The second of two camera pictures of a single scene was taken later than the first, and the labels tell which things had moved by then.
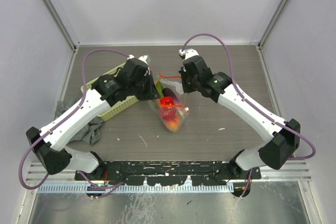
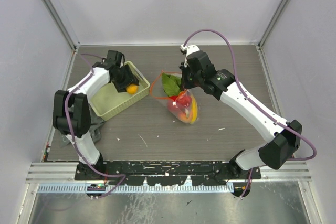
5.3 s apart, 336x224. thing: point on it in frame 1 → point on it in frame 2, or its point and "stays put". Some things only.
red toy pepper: x=166 y=100 → x=185 y=100
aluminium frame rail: x=293 y=171 stays put
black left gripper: x=152 y=93 → x=129 y=80
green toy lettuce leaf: x=159 y=87 → x=171 y=84
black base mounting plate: x=165 y=173 stays put
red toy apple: x=168 y=114 → x=175 y=106
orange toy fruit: x=173 y=125 → x=182 y=117
